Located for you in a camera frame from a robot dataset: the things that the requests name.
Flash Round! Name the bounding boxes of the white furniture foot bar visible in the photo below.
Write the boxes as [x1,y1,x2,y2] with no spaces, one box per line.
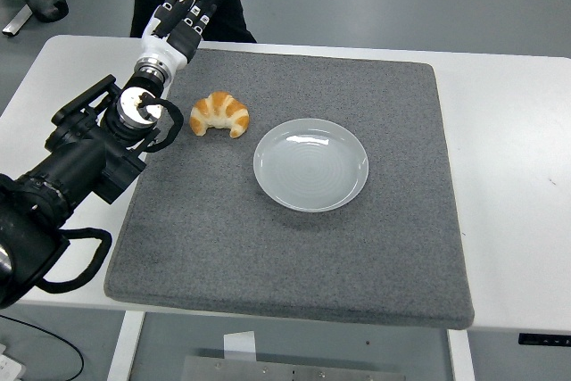
[2,0,71,37]

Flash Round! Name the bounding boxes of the black floor cable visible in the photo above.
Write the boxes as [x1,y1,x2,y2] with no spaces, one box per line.
[0,313,86,381]

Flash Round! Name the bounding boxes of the grey felt mat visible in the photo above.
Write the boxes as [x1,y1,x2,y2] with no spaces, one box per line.
[103,47,476,332]

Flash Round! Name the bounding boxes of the white power strip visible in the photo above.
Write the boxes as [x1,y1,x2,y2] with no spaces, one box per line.
[0,343,27,381]

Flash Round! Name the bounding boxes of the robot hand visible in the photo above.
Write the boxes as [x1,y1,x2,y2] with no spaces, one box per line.
[137,0,219,71]

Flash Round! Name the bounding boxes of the pale grey round plate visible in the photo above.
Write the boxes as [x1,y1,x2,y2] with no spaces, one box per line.
[252,117,370,213]

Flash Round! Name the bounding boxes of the white table leg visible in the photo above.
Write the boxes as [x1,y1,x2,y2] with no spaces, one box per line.
[106,311,146,381]
[447,329,476,381]

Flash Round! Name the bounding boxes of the golden croissant bread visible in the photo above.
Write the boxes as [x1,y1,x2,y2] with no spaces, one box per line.
[189,90,251,139]

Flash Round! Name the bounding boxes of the black table control panel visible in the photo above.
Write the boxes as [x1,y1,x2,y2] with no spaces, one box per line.
[517,332,571,347]

